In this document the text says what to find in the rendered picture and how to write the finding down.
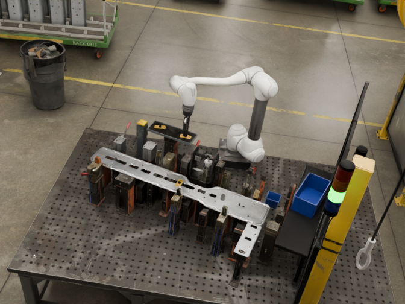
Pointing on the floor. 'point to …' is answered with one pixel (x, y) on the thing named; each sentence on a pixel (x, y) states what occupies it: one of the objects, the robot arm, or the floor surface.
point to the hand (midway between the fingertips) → (185, 131)
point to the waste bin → (44, 72)
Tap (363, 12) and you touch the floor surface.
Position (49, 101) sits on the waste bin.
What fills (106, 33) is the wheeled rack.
